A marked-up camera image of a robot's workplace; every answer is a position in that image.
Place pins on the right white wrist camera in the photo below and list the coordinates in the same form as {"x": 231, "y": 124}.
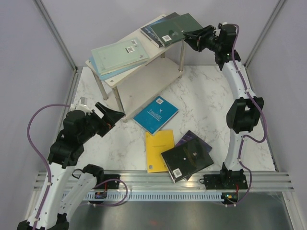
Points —
{"x": 219, "y": 28}

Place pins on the white two-tier shelf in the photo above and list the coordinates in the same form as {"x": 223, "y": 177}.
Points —
{"x": 133, "y": 89}

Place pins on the black book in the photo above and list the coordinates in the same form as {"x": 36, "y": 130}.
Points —
{"x": 173, "y": 159}

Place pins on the aluminium front rail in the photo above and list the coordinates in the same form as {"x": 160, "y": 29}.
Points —
{"x": 262, "y": 181}

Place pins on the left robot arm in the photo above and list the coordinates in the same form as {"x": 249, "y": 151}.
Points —
{"x": 54, "y": 210}

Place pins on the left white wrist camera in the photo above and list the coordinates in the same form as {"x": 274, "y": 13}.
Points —
{"x": 80, "y": 105}

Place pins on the pale green book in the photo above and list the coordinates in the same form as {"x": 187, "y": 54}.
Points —
{"x": 119, "y": 55}

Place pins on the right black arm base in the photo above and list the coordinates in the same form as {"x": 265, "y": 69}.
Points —
{"x": 216, "y": 182}

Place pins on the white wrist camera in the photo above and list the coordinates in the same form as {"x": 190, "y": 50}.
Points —
{"x": 80, "y": 105}
{"x": 219, "y": 28}

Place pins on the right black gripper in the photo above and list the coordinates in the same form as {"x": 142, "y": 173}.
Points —
{"x": 198, "y": 44}

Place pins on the yellow book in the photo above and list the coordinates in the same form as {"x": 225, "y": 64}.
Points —
{"x": 154, "y": 146}

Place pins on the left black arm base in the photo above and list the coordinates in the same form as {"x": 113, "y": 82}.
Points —
{"x": 110, "y": 184}

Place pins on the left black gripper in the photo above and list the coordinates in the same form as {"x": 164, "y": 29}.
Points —
{"x": 111, "y": 117}

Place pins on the dark blue Wuthering Heights book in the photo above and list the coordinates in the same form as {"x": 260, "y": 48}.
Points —
{"x": 147, "y": 31}

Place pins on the bright blue book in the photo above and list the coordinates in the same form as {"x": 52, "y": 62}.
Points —
{"x": 155, "y": 115}

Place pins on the dark green book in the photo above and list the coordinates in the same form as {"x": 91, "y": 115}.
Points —
{"x": 172, "y": 30}

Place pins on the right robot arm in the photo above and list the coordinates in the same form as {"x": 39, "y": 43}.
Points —
{"x": 246, "y": 110}

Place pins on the dark purple book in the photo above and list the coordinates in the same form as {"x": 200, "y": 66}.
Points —
{"x": 197, "y": 153}

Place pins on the white slotted cable duct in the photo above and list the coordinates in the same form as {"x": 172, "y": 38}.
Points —
{"x": 158, "y": 196}

